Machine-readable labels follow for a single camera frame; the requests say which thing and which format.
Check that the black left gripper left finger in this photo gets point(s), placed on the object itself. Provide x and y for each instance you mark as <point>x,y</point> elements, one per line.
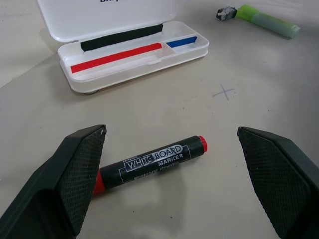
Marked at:
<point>57,184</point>

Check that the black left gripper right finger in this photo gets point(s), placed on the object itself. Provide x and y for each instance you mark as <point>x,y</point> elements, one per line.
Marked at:
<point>279,179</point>

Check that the black whiteboard marker red cap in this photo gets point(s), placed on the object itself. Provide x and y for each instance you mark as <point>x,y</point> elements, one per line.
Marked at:
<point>149,164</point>

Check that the green eraser block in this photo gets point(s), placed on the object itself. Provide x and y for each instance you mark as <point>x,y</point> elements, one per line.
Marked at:
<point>269,21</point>

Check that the small black white clip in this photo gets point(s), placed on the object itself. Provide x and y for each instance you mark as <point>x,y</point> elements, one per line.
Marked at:
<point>225,13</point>

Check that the white plastic pencil case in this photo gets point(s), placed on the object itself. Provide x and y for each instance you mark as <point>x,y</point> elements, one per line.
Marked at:
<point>112,20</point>

